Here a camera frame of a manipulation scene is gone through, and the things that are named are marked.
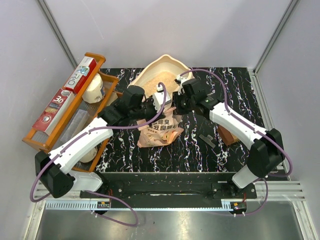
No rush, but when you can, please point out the cream plastic litter box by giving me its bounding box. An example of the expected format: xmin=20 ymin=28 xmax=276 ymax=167
xmin=129 ymin=54 xmax=190 ymax=97

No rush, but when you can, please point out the white plastic bottle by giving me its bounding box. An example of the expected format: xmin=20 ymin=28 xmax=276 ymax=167
xmin=82 ymin=73 xmax=105 ymax=104

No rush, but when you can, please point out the red 3D toothpaste box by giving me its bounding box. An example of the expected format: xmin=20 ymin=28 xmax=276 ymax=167
xmin=32 ymin=88 xmax=75 ymax=136

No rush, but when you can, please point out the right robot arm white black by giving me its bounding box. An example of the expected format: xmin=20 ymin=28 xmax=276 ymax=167
xmin=172 ymin=77 xmax=285 ymax=198

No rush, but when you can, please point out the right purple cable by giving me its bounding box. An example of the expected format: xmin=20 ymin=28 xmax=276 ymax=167
xmin=178 ymin=68 xmax=294 ymax=217

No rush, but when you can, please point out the pink cat litter bag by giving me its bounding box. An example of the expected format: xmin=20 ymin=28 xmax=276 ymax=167
xmin=137 ymin=107 xmax=184 ymax=148

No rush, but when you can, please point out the purple cable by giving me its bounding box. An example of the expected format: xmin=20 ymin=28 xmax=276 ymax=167
xmin=29 ymin=82 xmax=167 ymax=227
xmin=178 ymin=68 xmax=294 ymax=217

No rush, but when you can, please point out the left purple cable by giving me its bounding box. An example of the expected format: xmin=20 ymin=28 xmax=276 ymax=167
xmin=29 ymin=82 xmax=167 ymax=227

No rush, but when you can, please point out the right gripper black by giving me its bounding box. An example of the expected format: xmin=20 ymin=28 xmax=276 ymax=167
xmin=168 ymin=91 xmax=195 ymax=116

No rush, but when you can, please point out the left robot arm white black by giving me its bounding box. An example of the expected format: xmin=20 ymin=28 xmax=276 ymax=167
xmin=29 ymin=82 xmax=167 ymax=203

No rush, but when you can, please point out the grey bag clip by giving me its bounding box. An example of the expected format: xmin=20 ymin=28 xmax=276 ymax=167
xmin=199 ymin=134 xmax=216 ymax=148

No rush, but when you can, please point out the clear plastic box in rack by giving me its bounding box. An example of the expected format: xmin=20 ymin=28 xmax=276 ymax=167
xmin=60 ymin=109 xmax=89 ymax=144

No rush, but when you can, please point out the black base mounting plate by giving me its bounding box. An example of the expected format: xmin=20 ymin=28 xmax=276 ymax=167
xmin=94 ymin=172 xmax=257 ymax=200

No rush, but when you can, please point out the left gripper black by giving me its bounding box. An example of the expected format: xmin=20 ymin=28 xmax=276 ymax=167
xmin=130 ymin=95 xmax=167 ymax=127

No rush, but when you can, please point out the red white RiO toothpaste box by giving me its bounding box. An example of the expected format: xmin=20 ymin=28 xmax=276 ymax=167
xmin=63 ymin=56 xmax=97 ymax=94

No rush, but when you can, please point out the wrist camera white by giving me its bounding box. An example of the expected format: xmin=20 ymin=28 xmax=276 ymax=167
xmin=152 ymin=84 xmax=172 ymax=111
xmin=174 ymin=74 xmax=194 ymax=87

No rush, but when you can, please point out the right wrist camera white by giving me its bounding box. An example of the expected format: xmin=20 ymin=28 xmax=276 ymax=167
xmin=174 ymin=74 xmax=194 ymax=87

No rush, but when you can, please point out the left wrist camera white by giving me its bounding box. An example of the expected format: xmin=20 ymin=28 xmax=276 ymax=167
xmin=152 ymin=84 xmax=172 ymax=111

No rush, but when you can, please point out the orange wooden shelf rack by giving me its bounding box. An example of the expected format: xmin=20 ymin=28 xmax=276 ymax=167
xmin=21 ymin=52 xmax=123 ymax=175

